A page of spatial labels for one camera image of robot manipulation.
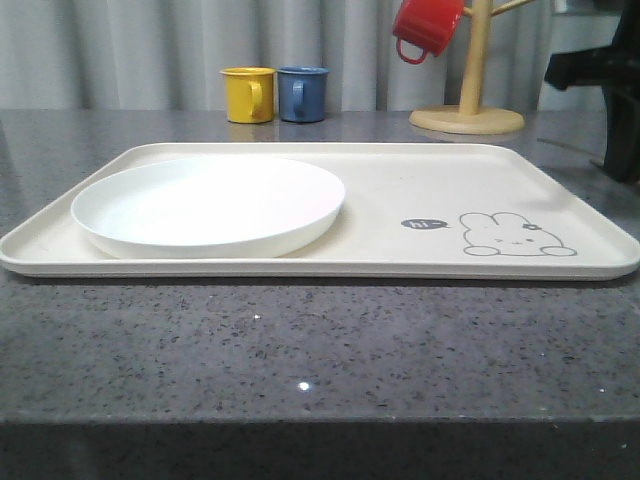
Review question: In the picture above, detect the yellow enamel mug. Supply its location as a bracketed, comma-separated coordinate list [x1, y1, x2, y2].
[220, 67, 276, 124]

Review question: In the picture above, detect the grey pleated curtain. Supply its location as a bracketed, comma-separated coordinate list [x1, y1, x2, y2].
[0, 0, 640, 113]

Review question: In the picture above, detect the cream rabbit serving tray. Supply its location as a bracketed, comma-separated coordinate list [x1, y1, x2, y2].
[1, 143, 639, 280]

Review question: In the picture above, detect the white round plate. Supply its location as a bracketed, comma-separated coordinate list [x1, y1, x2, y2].
[71, 155, 346, 259]

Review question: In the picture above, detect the wooden mug tree stand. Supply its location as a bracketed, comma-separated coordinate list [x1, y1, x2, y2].
[409, 0, 528, 135]

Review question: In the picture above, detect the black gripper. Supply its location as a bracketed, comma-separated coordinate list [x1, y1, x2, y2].
[544, 1, 639, 183]

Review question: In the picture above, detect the red enamel mug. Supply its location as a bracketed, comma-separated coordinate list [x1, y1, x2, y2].
[392, 0, 465, 65]

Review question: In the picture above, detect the blue enamel mug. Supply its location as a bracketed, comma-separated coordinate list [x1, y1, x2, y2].
[277, 66, 329, 123]

